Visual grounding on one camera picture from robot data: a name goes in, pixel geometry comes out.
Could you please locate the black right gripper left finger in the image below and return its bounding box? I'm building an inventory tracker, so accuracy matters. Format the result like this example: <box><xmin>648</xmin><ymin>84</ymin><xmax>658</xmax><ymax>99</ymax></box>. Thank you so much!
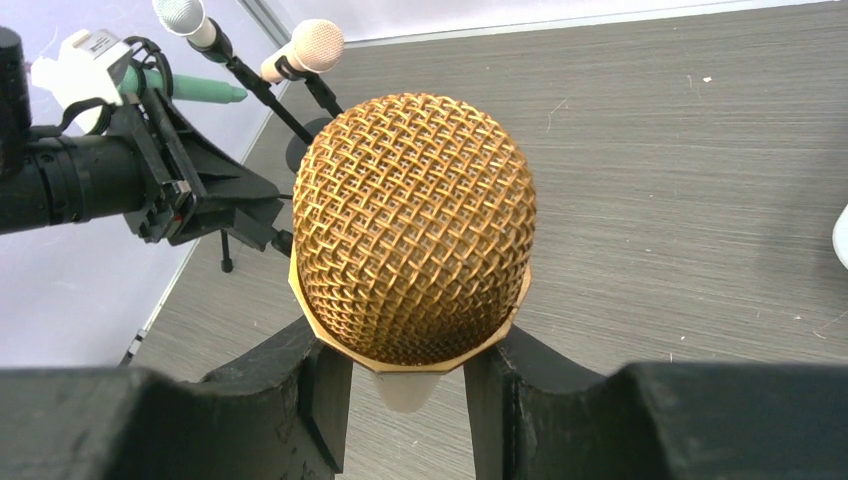
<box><xmin>1</xmin><ymin>319</ymin><xmax>352</xmax><ymax>479</ymax></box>

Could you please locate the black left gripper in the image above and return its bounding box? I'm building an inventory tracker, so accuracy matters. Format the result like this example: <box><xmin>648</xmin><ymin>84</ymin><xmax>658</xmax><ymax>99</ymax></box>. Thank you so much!
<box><xmin>109</xmin><ymin>90</ymin><xmax>282</xmax><ymax>251</ymax></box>

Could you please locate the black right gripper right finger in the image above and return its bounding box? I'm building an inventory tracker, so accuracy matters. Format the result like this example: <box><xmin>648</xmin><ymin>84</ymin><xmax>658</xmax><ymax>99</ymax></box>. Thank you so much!
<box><xmin>464</xmin><ymin>328</ymin><xmax>847</xmax><ymax>479</ymax></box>

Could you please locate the green microphone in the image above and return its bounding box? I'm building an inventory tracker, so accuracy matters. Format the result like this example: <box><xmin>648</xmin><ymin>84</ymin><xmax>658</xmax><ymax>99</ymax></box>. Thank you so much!
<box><xmin>117</xmin><ymin>67</ymin><xmax>248</xmax><ymax>104</ymax></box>

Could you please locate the black shock mount stand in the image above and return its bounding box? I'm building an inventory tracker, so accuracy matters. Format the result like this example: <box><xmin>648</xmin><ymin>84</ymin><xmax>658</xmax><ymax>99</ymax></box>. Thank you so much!
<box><xmin>274</xmin><ymin>56</ymin><xmax>346</xmax><ymax>175</ymax></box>

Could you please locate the pink microphone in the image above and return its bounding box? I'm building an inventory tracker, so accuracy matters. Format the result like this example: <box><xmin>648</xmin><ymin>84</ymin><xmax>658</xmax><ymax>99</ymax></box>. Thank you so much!
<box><xmin>259</xmin><ymin>19</ymin><xmax>345</xmax><ymax>84</ymax></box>

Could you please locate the gold microphone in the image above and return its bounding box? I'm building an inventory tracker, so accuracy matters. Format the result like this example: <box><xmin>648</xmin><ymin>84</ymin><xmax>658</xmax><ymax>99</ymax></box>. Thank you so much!
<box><xmin>289</xmin><ymin>93</ymin><xmax>537</xmax><ymax>413</ymax></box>

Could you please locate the white microphone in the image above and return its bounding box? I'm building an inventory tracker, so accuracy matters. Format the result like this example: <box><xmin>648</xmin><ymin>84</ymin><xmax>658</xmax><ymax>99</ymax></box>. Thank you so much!
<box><xmin>152</xmin><ymin>0</ymin><xmax>234</xmax><ymax>64</ymax></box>

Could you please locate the black stand with clip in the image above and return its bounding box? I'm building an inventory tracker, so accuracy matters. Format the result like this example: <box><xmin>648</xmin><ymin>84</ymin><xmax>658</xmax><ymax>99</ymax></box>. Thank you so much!
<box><xmin>271</xmin><ymin>230</ymin><xmax>294</xmax><ymax>258</ymax></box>

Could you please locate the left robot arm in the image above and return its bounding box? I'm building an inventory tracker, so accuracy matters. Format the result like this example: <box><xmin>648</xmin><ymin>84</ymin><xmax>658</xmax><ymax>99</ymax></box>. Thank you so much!
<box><xmin>1</xmin><ymin>28</ymin><xmax>292</xmax><ymax>254</ymax></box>

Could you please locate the white plastic basket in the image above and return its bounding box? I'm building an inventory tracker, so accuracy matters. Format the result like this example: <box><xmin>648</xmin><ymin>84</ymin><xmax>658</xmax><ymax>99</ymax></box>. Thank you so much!
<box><xmin>831</xmin><ymin>206</ymin><xmax>848</xmax><ymax>268</ymax></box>

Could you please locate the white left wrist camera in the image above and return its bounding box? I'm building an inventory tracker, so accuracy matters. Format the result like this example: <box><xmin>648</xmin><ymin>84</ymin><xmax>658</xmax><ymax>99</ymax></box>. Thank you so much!
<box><xmin>27</xmin><ymin>29</ymin><xmax>133</xmax><ymax>136</ymax></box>

